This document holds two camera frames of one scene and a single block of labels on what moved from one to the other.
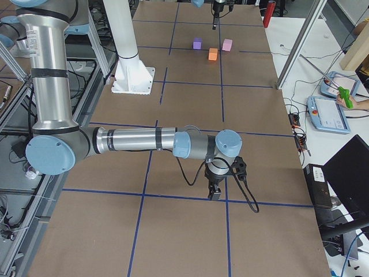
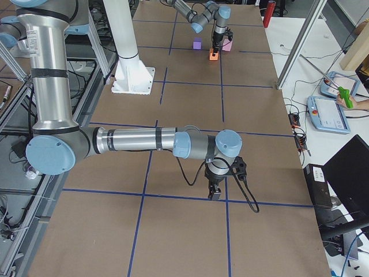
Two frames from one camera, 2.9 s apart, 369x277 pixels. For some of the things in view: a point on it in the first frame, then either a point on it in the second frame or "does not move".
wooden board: (358, 49) does not move
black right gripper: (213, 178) does not move
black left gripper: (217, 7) -> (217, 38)
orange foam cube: (213, 53) does not move
